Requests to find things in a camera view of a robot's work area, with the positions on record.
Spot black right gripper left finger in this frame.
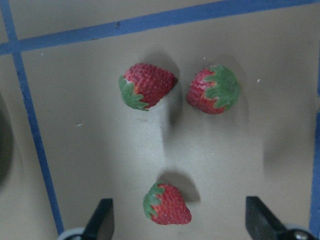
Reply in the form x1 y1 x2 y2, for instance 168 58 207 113
81 198 114 240

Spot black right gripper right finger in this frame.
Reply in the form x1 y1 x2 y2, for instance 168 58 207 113
245 196 288 240

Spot red strawberry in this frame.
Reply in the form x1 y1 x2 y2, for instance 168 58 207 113
118 63 178 111
142 182 192 225
186 64 240 115

